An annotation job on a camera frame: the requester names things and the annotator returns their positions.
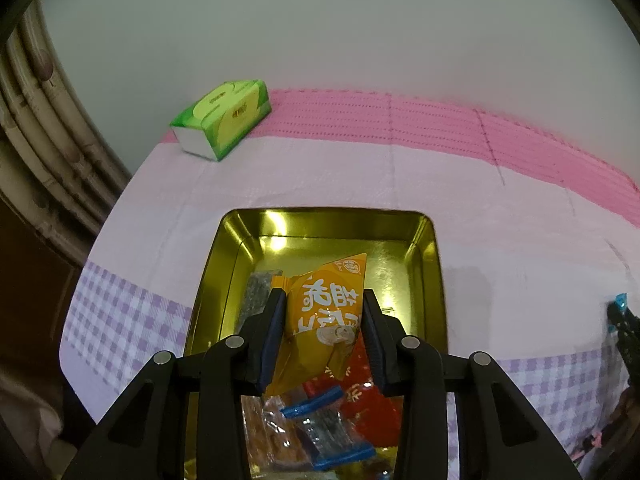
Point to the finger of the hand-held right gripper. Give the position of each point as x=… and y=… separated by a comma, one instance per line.
x=629, y=335

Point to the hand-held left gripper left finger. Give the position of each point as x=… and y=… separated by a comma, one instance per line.
x=272, y=340

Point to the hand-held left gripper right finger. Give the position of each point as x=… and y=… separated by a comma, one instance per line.
x=374, y=345

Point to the blue cookie packet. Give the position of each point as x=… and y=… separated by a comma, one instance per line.
x=325, y=430
x=620, y=303

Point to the dark seaweed packet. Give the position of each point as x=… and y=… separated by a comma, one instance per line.
x=255, y=292

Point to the yellow snack packet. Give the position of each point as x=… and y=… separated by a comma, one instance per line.
x=320, y=320

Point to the red snack packet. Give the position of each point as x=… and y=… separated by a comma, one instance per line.
x=365, y=410

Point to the clear packet of orange crisps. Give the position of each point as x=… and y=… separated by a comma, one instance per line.
x=265, y=435

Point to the gold tin box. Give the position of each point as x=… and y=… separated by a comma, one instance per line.
x=320, y=232

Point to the pink and purple checked tablecloth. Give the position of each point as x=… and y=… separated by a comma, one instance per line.
x=500, y=235

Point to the green tissue pack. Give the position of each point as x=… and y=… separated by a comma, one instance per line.
x=225, y=115

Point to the dark brown cabinet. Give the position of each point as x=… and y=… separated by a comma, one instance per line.
x=30, y=285

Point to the pale cloth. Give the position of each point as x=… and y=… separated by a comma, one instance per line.
x=25, y=410

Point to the beige radiator pipes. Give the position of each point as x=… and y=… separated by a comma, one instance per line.
x=45, y=135

